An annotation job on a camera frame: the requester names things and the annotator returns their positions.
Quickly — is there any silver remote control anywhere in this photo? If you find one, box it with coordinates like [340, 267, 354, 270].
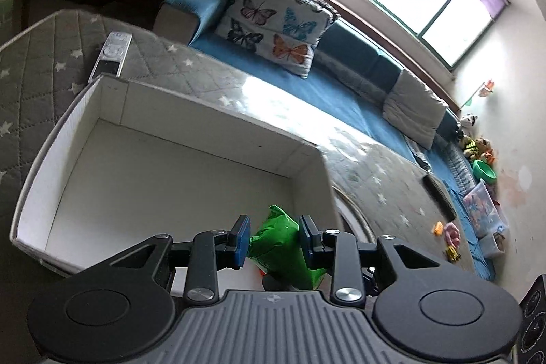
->
[87, 31, 132, 84]

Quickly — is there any black flat case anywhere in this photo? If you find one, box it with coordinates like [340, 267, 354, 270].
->
[421, 173, 457, 222]

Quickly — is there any grey square cushion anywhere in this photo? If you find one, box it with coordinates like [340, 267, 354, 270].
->
[382, 70, 449, 152]

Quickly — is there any large butterfly print pillow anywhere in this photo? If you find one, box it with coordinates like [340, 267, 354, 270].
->
[214, 0, 334, 79]

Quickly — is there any pink toy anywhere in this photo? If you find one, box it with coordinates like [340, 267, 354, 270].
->
[444, 222, 461, 249]

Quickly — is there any clear plastic storage box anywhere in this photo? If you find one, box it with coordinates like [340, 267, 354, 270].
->
[463, 180, 508, 239]

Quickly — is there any flower wall sticker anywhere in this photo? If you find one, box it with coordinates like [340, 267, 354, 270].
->
[463, 79, 495, 109]

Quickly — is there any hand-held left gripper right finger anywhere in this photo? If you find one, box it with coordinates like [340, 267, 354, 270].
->
[299, 215, 440, 308]

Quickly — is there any green plastic bowl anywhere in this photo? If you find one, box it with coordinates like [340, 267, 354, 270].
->
[473, 160, 499, 181]

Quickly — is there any blue sofa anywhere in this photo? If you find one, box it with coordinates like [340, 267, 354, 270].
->
[153, 0, 498, 281]

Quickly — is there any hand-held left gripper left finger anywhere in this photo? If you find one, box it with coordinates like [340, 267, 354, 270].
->
[109, 215, 250, 305]

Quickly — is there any round built-in hot plate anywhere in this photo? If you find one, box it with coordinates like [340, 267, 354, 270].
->
[332, 184, 377, 243]

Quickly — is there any brown plush toy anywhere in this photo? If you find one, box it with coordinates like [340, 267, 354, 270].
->
[473, 137, 496, 162]

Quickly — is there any white-lined cardboard box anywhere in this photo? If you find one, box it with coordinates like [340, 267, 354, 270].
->
[9, 75, 344, 278]

